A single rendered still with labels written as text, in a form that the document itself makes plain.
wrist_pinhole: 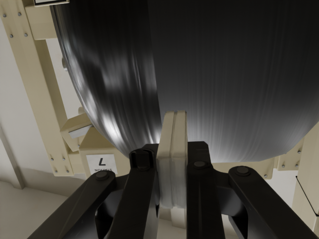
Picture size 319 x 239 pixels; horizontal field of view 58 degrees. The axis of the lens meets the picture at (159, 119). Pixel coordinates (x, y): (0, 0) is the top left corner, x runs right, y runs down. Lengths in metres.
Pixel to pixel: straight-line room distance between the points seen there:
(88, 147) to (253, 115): 0.70
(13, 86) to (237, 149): 6.70
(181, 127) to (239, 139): 0.18
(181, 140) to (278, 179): 5.31
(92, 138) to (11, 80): 6.00
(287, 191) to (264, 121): 5.30
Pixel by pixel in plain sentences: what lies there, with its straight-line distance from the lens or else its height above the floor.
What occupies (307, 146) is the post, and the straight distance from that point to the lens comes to 0.74.
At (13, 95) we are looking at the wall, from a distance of 7.12.
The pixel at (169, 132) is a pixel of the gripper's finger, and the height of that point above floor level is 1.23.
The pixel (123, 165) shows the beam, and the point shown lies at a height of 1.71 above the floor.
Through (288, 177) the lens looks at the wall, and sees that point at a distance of 5.41.
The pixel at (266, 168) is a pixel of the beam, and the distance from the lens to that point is 0.96.
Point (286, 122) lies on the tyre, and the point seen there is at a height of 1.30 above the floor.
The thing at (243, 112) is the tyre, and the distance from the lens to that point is 0.31.
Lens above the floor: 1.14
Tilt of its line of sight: 29 degrees up
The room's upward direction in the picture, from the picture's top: 174 degrees clockwise
